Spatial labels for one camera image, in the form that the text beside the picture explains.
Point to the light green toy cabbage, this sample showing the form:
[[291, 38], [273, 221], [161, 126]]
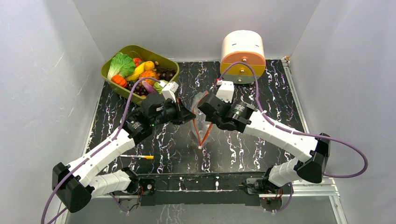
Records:
[[160, 85]]

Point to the clear zip bag orange zipper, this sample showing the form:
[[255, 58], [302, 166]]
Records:
[[199, 126]]

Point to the green toy lettuce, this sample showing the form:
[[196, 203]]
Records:
[[121, 64]]

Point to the orange spiky toy fruit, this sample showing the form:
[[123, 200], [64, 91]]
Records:
[[151, 74]]

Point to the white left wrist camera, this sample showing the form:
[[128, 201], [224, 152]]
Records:
[[169, 89]]

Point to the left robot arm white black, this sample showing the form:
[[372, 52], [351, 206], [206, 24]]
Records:
[[77, 183]]

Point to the aluminium frame rail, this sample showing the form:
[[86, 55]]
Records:
[[328, 187]]

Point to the white pen yellow cap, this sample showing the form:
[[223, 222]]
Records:
[[148, 157]]

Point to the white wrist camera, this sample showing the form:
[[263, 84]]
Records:
[[225, 91], [169, 89]]

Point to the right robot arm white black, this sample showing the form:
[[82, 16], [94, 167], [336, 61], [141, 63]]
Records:
[[310, 154]]

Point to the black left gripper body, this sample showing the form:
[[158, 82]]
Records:
[[169, 113]]

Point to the orange toy pumpkin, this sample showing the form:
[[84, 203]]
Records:
[[119, 80]]

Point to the round white mini drawer cabinet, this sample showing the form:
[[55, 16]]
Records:
[[242, 46]]

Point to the purple toy eggplant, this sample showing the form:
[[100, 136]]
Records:
[[149, 88]]

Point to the dark purple toy grapes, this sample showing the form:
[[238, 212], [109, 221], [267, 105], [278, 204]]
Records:
[[139, 89]]

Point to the dark brown toy fruit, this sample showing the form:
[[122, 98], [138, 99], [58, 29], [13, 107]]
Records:
[[165, 73]]

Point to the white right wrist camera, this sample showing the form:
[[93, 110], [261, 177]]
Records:
[[225, 91]]

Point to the yellow toy lemon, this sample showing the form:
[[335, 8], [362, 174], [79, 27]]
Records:
[[149, 65]]

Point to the yellow toy banana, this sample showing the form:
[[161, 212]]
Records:
[[136, 74]]

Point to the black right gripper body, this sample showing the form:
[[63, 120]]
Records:
[[209, 105]]

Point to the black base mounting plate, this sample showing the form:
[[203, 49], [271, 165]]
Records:
[[198, 185]]

